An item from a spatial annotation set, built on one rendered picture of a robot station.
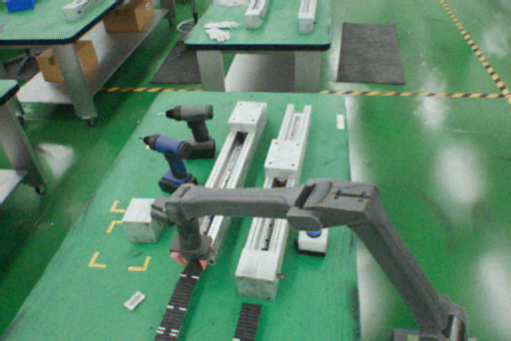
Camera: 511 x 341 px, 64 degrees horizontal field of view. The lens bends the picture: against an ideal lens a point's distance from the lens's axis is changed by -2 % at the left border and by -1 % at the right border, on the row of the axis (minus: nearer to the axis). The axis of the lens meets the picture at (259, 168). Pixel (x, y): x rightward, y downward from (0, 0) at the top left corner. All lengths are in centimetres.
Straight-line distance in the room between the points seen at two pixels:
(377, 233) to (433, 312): 22
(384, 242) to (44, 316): 92
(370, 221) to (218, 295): 57
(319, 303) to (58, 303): 71
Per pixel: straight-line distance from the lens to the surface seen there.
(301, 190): 79
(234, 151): 156
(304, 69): 272
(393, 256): 79
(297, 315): 112
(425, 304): 88
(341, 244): 128
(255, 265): 110
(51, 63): 389
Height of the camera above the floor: 174
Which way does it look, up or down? 39 degrees down
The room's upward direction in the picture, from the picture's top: 4 degrees counter-clockwise
